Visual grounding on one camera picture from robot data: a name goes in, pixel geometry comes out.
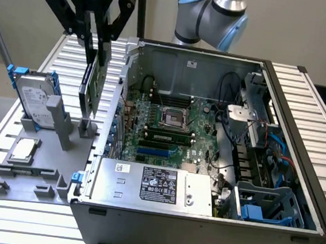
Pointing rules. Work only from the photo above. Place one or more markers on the green graphics card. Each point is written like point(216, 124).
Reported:
point(92, 89)

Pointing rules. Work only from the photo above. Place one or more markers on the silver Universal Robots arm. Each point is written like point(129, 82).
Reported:
point(216, 14)

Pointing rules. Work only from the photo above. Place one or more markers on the black upright pole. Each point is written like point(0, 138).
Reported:
point(141, 7)

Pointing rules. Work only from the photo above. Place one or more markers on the CPU socket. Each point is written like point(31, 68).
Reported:
point(172, 116)

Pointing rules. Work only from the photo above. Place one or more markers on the green motherboard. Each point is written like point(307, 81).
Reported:
point(174, 129)

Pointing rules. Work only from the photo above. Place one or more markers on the black installed RAM stick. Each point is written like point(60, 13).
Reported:
point(168, 138)

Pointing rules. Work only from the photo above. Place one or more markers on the blue expansion slot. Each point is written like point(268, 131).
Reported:
point(152, 152)

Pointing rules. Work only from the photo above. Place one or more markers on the silver CPU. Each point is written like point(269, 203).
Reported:
point(25, 149)

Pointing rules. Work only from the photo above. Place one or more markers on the grey plastic parts rack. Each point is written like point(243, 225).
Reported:
point(47, 157)

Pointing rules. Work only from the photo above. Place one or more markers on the dark RAM stick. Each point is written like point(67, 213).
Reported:
point(25, 169)

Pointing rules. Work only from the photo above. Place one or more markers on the small silver heat sink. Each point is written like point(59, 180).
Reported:
point(189, 168)

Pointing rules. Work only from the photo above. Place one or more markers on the blue case latch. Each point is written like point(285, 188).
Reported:
point(77, 177)

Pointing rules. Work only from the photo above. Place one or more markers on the silver power supply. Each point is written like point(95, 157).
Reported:
point(151, 185)

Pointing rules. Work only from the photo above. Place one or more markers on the black open PC case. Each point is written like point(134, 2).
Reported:
point(198, 235)

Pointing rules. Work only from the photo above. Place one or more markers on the blue plastic clip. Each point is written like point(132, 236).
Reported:
point(252, 212)

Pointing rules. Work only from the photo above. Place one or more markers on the hard disk with blue bracket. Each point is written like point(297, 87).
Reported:
point(33, 98)

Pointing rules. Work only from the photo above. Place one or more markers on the silver metal drive bracket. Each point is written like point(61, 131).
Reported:
point(252, 113)

